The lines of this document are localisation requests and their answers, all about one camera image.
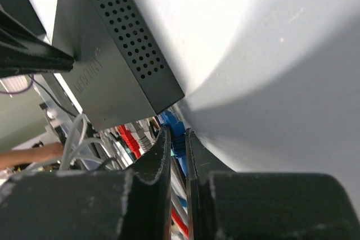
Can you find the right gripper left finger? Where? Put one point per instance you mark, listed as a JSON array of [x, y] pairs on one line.
[[133, 203]]

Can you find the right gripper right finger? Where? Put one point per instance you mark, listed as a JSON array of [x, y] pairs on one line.
[[225, 204]]

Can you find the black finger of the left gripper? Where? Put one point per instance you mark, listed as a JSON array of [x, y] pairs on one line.
[[22, 53]]

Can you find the black network switch box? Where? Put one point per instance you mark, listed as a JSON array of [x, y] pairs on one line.
[[120, 74]]

